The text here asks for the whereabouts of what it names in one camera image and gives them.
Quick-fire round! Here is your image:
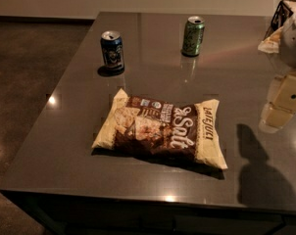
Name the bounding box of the brown yellow chips bag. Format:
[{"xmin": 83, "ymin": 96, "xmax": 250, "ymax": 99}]
[{"xmin": 92, "ymin": 89, "xmax": 227, "ymax": 169}]

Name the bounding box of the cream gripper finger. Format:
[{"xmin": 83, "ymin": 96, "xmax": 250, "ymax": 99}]
[
  {"xmin": 259, "ymin": 103, "xmax": 293, "ymax": 133},
  {"xmin": 268, "ymin": 70, "xmax": 296, "ymax": 113}
]

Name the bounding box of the crumpled white paper napkin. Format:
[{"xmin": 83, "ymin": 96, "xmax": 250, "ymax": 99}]
[{"xmin": 258, "ymin": 27, "xmax": 282, "ymax": 54}]

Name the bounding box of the black wire basket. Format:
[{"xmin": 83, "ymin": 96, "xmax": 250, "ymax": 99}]
[{"xmin": 265, "ymin": 0, "xmax": 296, "ymax": 38}]

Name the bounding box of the green soda can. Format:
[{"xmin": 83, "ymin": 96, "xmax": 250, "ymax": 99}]
[{"xmin": 181, "ymin": 16, "xmax": 205, "ymax": 57}]

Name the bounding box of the blue pepsi can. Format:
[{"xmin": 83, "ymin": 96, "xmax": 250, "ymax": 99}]
[{"xmin": 100, "ymin": 30, "xmax": 124, "ymax": 72}]

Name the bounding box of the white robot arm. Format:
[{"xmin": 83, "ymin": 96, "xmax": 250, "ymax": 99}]
[{"xmin": 258, "ymin": 0, "xmax": 296, "ymax": 133}]

